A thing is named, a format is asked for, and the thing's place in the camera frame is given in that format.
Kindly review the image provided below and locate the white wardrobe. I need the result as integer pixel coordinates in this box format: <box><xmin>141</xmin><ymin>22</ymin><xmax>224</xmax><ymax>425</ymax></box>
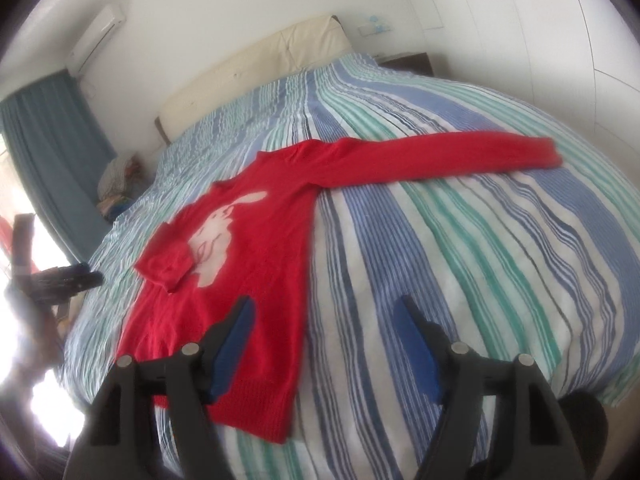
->
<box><xmin>415</xmin><ymin>0</ymin><xmax>640</xmax><ymax>161</ymax></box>

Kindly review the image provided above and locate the white wall switch panel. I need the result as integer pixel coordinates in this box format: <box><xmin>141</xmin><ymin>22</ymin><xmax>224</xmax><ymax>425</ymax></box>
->
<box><xmin>357</xmin><ymin>14</ymin><xmax>393</xmax><ymax>37</ymax></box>

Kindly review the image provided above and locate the white air conditioner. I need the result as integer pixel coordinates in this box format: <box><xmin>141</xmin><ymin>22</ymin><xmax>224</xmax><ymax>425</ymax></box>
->
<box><xmin>67</xmin><ymin>4</ymin><xmax>126</xmax><ymax>73</ymax></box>

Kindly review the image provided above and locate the pile of folded clothes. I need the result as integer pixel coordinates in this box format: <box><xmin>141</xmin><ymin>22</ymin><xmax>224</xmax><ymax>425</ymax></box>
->
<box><xmin>96</xmin><ymin>155</ymin><xmax>146</xmax><ymax>218</ymax></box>

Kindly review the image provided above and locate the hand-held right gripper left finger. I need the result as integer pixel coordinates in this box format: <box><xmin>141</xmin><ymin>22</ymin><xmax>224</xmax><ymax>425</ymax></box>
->
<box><xmin>62</xmin><ymin>296</ymin><xmax>256</xmax><ymax>480</ymax></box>

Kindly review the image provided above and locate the person's left forearm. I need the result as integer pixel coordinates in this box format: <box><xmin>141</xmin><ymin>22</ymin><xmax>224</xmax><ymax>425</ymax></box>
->
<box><xmin>7</xmin><ymin>300</ymin><xmax>63</xmax><ymax>393</ymax></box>

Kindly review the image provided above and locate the dark wooden nightstand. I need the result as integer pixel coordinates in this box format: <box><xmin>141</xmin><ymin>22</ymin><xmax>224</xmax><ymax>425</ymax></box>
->
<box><xmin>377</xmin><ymin>52</ymin><xmax>433</xmax><ymax>75</ymax></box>

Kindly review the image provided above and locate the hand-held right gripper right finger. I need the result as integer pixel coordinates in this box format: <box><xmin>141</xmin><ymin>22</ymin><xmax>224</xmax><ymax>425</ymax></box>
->
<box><xmin>394</xmin><ymin>295</ymin><xmax>587</xmax><ymax>480</ymax></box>

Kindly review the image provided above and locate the red knit sweater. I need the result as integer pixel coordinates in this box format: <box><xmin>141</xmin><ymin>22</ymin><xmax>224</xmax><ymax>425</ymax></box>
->
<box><xmin>116</xmin><ymin>130</ymin><xmax>565</xmax><ymax>445</ymax></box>

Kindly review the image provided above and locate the striped bed sheet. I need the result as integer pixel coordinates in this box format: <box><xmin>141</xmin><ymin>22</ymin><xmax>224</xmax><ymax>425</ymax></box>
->
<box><xmin>57</xmin><ymin>51</ymin><xmax>633</xmax><ymax>480</ymax></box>

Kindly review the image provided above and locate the blue-grey curtain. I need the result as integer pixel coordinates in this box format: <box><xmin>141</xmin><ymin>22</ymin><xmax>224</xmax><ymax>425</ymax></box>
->
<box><xmin>0</xmin><ymin>69</ymin><xmax>118</xmax><ymax>266</ymax></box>

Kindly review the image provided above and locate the cream padded headboard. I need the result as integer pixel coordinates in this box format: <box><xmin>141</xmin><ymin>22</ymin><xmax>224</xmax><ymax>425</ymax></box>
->
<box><xmin>154</xmin><ymin>14</ymin><xmax>353</xmax><ymax>143</ymax></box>

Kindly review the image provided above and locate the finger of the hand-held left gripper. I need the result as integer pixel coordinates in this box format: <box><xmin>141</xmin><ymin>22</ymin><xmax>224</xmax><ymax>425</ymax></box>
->
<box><xmin>29</xmin><ymin>265</ymin><xmax>104</xmax><ymax>306</ymax></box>

